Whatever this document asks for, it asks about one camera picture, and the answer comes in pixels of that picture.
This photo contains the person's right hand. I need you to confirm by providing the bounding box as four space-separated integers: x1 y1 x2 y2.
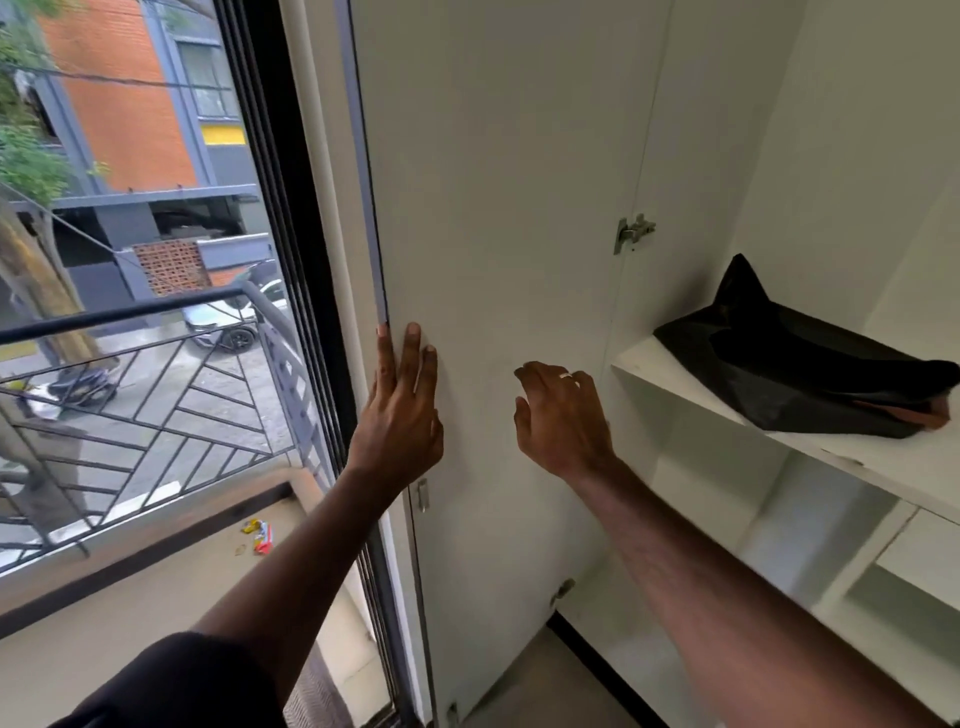
513 361 620 485

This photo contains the person's left hand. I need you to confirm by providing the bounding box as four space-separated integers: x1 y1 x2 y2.
346 322 445 489

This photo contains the white wardrobe door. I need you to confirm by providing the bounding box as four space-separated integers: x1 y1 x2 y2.
333 0 676 728

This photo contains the person's left forearm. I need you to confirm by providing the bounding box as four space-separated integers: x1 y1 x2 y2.
191 466 399 710

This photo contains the person's right forearm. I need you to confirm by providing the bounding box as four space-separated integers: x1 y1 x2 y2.
566 459 950 728

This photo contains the white car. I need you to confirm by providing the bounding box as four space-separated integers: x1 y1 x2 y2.
182 258 291 354

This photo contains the black plastic bag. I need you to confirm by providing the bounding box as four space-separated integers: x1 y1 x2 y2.
654 253 960 440

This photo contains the colourful plastic toy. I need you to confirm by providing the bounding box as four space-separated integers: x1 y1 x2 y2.
240 518 276 557

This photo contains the black metal balcony railing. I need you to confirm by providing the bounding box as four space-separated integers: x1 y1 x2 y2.
0 280 336 579

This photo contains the white wardrobe shelf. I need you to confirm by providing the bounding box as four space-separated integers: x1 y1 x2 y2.
611 333 960 526

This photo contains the brown item under bag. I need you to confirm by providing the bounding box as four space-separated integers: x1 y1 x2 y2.
851 395 952 431

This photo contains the parked scooter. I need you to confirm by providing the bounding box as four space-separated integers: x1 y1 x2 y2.
15 357 121 421

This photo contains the white wardrobe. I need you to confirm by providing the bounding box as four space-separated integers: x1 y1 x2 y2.
555 0 960 728

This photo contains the grey striped cloth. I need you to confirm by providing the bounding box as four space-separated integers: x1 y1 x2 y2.
282 643 355 728

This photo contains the orange brick building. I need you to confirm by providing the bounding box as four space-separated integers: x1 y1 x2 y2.
0 0 273 301

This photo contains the green tree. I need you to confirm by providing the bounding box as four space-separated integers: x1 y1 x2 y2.
0 0 106 370

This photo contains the black shirt sleeve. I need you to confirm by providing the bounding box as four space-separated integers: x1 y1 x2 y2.
46 631 290 728

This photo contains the black sliding door frame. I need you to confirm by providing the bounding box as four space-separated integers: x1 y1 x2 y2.
212 0 423 728

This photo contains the brick lattice wall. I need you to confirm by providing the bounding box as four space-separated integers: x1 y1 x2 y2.
132 238 213 297

